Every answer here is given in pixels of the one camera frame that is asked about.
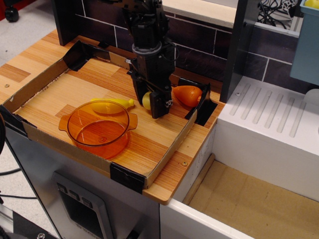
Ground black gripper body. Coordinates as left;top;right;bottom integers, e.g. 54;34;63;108
131;38;176;92

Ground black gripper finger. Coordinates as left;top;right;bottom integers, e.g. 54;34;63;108
133;80;149;105
150;87;173;119

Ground yellow toy potato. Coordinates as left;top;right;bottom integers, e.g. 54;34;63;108
142;91;151;111

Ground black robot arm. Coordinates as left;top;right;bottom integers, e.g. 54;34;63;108
106;0;175;119

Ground orange transparent plastic pot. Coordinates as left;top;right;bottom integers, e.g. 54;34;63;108
58;102;138;159

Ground cardboard fence with black tape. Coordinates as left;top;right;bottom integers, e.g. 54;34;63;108
1;41;223;203

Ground orange toy carrot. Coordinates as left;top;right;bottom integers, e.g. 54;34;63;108
172;85;202;107

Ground yellow toy banana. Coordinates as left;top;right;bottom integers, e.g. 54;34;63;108
91;98;135;114

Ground white toy sink unit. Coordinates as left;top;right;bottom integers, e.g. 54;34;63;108
160;77;319;239

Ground silver toy oven front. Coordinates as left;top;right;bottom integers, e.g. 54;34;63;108
6;128;160;239

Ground teal plastic bin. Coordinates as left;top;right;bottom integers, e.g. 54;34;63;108
290;0;319;85

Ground yellow toy in bin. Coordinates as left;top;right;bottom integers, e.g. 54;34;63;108
304;0;319;9

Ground dark grey vertical post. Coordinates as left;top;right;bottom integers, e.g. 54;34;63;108
220;0;260;103

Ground tangled black cables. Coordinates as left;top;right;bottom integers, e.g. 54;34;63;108
256;0;304;29

